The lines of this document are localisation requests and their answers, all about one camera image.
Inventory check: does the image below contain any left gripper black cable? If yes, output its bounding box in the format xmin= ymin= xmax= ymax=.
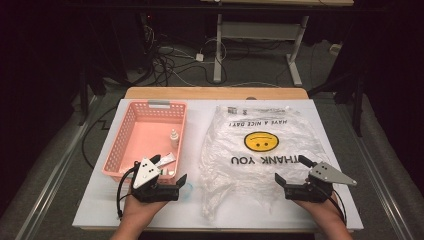
xmin=115 ymin=165 xmax=138 ymax=220

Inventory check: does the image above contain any small white dropper bottle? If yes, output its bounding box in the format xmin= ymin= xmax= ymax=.
xmin=169 ymin=128 xmax=180 ymax=149

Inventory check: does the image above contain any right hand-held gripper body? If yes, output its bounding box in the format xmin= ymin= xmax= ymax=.
xmin=284 ymin=161 xmax=358 ymax=203

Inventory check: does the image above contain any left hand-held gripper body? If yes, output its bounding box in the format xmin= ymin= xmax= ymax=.
xmin=130 ymin=157 xmax=180 ymax=203

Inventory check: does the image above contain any pink perforated plastic basket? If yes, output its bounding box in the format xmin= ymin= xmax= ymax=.
xmin=101 ymin=99 xmax=188 ymax=185

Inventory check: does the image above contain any black floor cable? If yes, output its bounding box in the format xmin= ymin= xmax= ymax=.
xmin=81 ymin=105 xmax=118 ymax=169

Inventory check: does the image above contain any person's left hand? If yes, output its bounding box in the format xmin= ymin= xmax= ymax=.
xmin=121 ymin=194 xmax=168 ymax=228

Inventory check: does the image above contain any white board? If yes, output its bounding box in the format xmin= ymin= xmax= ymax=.
xmin=72 ymin=98 xmax=364 ymax=231

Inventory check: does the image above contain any person's right hand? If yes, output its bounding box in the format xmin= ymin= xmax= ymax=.
xmin=294 ymin=194 xmax=345 ymax=228

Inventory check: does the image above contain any tangle of floor cables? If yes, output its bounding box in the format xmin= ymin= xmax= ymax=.
xmin=143 ymin=26 xmax=231 ymax=87

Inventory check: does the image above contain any dark equipment with red light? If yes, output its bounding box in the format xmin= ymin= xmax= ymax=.
xmin=138 ymin=11 xmax=159 ymax=73

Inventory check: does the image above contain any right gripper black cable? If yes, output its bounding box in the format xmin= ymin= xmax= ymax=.
xmin=319 ymin=185 xmax=348 ymax=225

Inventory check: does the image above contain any white frame desk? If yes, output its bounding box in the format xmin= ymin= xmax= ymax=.
xmin=199 ymin=0 xmax=355 ymax=87

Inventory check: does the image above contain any clear smiley plastic bag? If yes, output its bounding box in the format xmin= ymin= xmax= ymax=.
xmin=198 ymin=104 xmax=329 ymax=223

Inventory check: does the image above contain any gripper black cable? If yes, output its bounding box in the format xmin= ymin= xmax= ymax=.
xmin=115 ymin=165 xmax=138 ymax=220
xmin=319 ymin=185 xmax=348 ymax=225

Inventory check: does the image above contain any metal floor rail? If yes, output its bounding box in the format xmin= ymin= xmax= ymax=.
xmin=13 ymin=94 xmax=101 ymax=240
xmin=346 ymin=126 xmax=418 ymax=240

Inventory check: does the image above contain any black metal stand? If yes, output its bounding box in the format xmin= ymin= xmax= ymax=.
xmin=78 ymin=63 xmax=108 ymax=127
xmin=308 ymin=66 xmax=364 ymax=138

